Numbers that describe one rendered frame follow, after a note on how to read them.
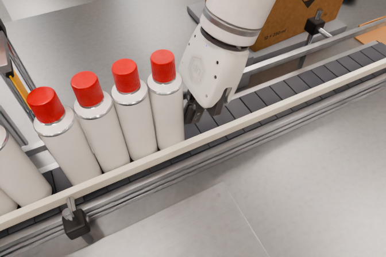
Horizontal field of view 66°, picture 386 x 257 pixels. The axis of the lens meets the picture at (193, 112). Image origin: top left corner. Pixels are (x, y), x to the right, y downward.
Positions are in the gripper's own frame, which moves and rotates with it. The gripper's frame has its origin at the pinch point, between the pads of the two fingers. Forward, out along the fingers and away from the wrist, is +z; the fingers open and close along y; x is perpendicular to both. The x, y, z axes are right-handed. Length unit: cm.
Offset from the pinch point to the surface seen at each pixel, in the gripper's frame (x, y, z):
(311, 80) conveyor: 30.4, -1.2, -4.4
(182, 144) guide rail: -2.6, 3.6, 3.8
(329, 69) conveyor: 36.0, -2.1, -6.4
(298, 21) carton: 39.5, -18.6, -9.5
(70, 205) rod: -20.7, 5.7, 10.8
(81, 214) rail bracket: -19.8, 8.2, 9.6
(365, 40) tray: 59, -10, -10
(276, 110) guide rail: 16.0, 4.1, -2.1
